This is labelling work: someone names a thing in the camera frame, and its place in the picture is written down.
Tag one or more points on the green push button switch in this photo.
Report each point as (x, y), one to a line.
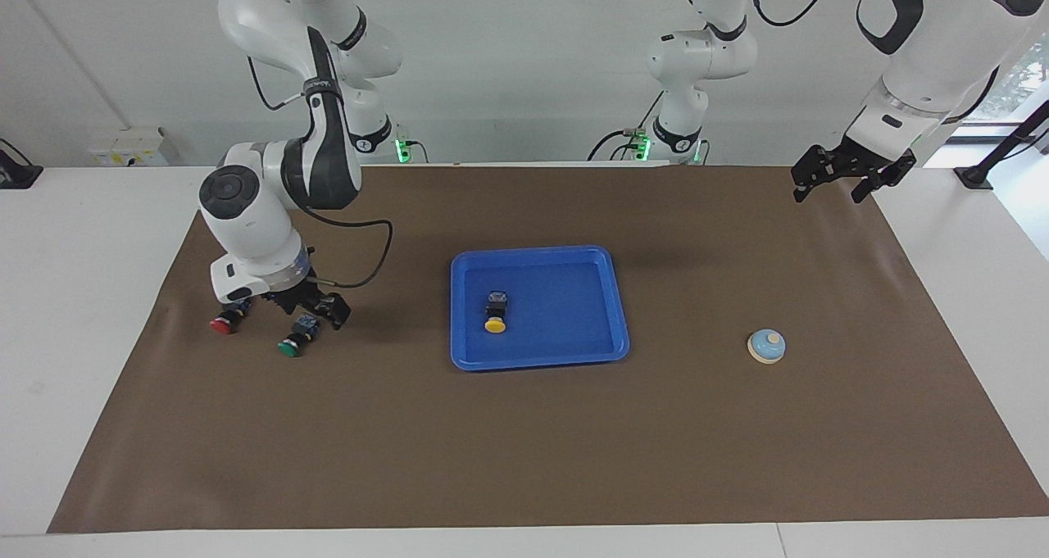
(288, 347)

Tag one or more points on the light blue desk bell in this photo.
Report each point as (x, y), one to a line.
(767, 347)

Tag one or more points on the black camera stand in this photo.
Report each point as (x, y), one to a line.
(1004, 144)

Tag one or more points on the brown table mat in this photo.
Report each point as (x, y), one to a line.
(492, 443)

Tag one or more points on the window with greenery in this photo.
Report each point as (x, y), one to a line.
(1016, 74)

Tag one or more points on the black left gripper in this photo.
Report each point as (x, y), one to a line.
(852, 165)

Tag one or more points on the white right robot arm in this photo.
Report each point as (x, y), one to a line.
(254, 222)

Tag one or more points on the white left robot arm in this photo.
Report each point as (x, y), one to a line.
(926, 66)

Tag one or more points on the red push button switch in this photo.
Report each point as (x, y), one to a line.
(221, 325)

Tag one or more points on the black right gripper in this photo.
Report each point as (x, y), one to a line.
(307, 292)

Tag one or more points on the black stand base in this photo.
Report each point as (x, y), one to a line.
(16, 173)

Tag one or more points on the white wall outlet box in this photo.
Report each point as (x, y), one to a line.
(123, 150)

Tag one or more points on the yellow push button switch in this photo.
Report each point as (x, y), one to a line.
(496, 316)

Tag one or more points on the blue plastic tray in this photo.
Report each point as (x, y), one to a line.
(565, 312)

